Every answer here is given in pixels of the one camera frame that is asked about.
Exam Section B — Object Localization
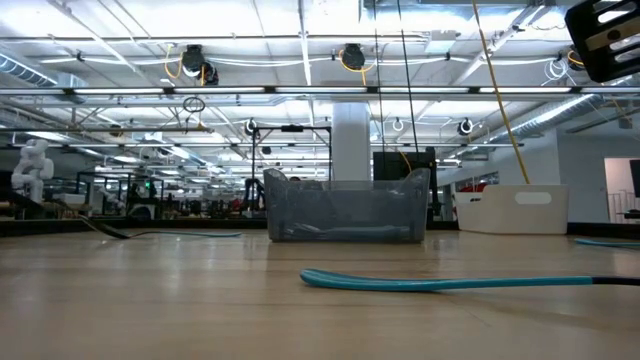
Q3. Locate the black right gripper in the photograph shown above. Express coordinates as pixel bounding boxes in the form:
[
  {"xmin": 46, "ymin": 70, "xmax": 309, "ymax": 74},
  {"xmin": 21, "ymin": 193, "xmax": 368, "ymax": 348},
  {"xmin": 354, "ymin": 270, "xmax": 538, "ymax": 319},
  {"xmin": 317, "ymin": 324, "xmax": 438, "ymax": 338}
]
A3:
[{"xmin": 564, "ymin": 0, "xmax": 640, "ymax": 84}]

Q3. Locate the black spoon blue handle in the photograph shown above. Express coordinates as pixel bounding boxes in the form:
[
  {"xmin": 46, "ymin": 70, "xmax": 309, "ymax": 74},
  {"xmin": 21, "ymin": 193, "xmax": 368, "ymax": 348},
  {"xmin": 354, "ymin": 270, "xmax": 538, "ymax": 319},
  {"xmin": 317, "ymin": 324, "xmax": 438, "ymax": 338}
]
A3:
[
  {"xmin": 298, "ymin": 267, "xmax": 640, "ymax": 294},
  {"xmin": 77, "ymin": 213, "xmax": 243, "ymax": 241},
  {"xmin": 573, "ymin": 237, "xmax": 640, "ymax": 250}
]

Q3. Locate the white plastic bin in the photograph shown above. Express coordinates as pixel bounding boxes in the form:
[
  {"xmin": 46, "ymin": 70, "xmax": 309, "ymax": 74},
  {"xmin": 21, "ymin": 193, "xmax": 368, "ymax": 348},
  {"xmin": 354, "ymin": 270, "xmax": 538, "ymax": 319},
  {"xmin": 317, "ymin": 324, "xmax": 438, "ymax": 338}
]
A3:
[{"xmin": 453, "ymin": 184, "xmax": 570, "ymax": 236}]

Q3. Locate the black monitor screen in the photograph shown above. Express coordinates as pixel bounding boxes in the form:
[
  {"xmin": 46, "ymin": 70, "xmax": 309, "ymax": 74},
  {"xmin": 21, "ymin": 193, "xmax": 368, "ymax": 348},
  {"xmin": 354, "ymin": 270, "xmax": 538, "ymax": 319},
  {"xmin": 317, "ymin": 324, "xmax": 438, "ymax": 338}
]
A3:
[{"xmin": 372, "ymin": 147, "xmax": 440, "ymax": 217}]

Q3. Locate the white pillar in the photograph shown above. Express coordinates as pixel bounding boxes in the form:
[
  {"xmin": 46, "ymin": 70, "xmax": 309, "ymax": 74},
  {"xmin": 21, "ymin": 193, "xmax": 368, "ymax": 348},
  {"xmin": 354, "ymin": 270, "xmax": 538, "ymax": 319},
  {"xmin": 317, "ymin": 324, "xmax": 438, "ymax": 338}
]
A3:
[{"xmin": 331, "ymin": 102, "xmax": 372, "ymax": 182}]

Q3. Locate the long ceiling light strip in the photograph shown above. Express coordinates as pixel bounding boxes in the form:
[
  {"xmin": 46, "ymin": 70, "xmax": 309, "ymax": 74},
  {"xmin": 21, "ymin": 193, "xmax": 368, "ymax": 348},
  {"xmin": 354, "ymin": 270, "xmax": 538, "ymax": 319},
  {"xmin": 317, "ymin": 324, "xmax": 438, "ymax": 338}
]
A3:
[{"xmin": 0, "ymin": 85, "xmax": 640, "ymax": 97}]

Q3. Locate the grey translucent plastic bin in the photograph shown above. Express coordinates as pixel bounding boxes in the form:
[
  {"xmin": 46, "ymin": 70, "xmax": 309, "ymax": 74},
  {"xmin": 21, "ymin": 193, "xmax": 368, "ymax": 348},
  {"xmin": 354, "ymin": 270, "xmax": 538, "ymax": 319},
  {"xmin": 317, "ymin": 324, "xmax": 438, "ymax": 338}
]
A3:
[{"xmin": 263, "ymin": 167, "xmax": 432, "ymax": 245}]

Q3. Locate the white humanoid robot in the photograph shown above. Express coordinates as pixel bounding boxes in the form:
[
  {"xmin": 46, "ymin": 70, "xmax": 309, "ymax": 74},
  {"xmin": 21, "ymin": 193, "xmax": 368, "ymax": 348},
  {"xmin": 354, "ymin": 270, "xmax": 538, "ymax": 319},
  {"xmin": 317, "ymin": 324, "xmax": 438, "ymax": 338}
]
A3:
[{"xmin": 10, "ymin": 138, "xmax": 55, "ymax": 204}]

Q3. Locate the silver ventilation duct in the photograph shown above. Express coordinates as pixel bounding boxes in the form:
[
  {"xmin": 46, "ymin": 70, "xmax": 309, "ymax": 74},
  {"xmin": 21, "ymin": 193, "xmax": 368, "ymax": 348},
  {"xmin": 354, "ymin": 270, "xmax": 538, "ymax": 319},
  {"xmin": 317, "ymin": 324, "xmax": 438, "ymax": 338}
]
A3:
[{"xmin": 487, "ymin": 92, "xmax": 601, "ymax": 146}]

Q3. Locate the yellow cable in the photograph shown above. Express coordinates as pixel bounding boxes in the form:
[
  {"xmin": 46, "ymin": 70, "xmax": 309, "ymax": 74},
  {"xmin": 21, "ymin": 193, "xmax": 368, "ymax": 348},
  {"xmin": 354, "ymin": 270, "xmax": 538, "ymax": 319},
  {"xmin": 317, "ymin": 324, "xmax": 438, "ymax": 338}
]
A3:
[{"xmin": 470, "ymin": 0, "xmax": 532, "ymax": 186}]

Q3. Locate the black metal rig frame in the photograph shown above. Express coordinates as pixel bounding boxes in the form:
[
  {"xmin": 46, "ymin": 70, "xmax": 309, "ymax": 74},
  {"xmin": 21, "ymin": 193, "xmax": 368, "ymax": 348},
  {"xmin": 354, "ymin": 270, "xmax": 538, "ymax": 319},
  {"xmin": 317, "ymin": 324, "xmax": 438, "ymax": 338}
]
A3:
[{"xmin": 251, "ymin": 124, "xmax": 333, "ymax": 201}]

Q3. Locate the black workstation frame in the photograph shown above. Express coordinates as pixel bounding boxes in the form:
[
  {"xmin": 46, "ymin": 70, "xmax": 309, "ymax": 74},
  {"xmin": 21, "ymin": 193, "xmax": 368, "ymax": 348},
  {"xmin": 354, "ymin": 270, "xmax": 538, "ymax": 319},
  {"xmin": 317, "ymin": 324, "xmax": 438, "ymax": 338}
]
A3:
[{"xmin": 74, "ymin": 171, "xmax": 166, "ymax": 219}]

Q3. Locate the black metal table frame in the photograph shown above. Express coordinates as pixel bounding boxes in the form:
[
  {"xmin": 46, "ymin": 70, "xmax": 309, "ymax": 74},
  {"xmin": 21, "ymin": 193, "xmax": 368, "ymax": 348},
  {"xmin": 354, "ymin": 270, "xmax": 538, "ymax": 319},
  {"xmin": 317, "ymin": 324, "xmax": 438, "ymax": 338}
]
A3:
[{"xmin": 0, "ymin": 215, "xmax": 640, "ymax": 240}]

